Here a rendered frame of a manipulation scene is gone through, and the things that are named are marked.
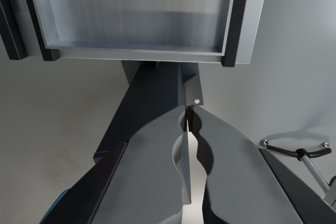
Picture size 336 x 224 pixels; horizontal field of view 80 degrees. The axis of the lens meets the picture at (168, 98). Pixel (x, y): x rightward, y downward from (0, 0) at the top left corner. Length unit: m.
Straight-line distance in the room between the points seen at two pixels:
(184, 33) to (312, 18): 1.13
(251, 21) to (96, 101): 1.29
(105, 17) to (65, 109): 1.34
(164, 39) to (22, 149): 1.89
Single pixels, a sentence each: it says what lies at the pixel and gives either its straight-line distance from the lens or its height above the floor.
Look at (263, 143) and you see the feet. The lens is 1.69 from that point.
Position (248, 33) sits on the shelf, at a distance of 0.34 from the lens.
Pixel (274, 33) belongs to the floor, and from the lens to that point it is 1.33.
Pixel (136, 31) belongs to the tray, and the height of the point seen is 0.88.
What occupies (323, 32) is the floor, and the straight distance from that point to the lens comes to 1.46.
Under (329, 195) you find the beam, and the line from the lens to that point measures 1.49.
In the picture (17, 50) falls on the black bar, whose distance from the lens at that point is 0.40.
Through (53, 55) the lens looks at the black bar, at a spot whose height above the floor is 0.90.
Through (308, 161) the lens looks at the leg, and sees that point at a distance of 1.66.
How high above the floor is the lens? 1.20
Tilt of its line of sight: 61 degrees down
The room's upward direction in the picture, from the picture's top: 174 degrees counter-clockwise
